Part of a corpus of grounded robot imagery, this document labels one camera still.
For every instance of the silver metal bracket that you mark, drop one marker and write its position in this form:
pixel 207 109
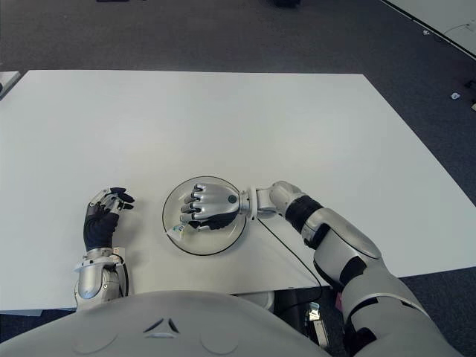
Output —
pixel 316 320

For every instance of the grey robot torso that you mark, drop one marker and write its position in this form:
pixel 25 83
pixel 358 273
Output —
pixel 167 327

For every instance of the white plate black rim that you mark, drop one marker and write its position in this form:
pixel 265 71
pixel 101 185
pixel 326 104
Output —
pixel 208 241

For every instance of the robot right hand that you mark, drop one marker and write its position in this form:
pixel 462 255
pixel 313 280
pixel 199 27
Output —
pixel 215 202

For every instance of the robot left arm silver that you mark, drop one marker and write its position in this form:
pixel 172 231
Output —
pixel 91 279

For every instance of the white side table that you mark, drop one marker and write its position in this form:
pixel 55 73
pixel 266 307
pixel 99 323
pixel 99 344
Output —
pixel 7 80

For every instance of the green snack packet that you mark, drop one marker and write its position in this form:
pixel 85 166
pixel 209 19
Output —
pixel 176 232

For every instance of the robot right arm silver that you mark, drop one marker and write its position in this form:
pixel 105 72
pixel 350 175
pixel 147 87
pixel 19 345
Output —
pixel 346 238

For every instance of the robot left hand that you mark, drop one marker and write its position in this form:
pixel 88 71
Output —
pixel 98 230

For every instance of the white table leg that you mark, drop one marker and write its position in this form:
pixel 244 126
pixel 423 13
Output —
pixel 258 299

